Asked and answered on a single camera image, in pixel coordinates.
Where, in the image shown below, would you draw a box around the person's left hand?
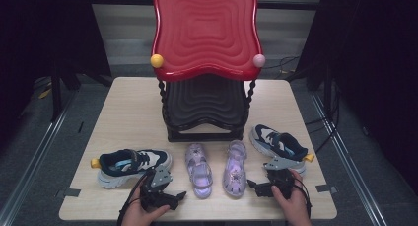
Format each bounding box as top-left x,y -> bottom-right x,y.
121,181 -> 171,226

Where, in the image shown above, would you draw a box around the metal floor rail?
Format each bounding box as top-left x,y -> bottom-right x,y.
0,90 -> 79,226
310,92 -> 389,226

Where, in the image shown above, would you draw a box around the dark curtain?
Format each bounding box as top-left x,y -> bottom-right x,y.
295,0 -> 418,195
0,0 -> 113,148

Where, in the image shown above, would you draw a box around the black horizontal bar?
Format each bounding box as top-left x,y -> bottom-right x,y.
88,0 -> 325,11

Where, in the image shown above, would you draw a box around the red and black shoe rack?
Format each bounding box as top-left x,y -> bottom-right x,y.
150,0 -> 266,143

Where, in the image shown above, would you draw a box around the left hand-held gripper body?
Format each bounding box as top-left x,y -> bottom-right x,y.
139,165 -> 174,211

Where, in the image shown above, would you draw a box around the black floor cables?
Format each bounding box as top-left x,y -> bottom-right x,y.
304,77 -> 342,155

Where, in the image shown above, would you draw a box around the person's right hand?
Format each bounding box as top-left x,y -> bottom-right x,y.
270,169 -> 313,226

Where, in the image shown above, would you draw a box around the navy and white sneaker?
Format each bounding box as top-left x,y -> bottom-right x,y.
90,148 -> 173,189
248,123 -> 315,178

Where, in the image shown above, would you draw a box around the grey tape piece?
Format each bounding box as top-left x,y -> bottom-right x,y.
314,184 -> 338,194
54,188 -> 82,199

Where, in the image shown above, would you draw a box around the black metal stand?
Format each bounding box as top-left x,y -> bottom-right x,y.
48,67 -> 64,123

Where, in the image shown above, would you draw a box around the yellow item on floor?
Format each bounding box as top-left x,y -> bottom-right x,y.
37,87 -> 53,100

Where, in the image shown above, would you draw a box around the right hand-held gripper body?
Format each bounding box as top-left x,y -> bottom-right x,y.
262,156 -> 299,200

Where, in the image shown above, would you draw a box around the purple jelly sandal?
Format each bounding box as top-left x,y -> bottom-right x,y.
222,139 -> 248,198
184,142 -> 214,199

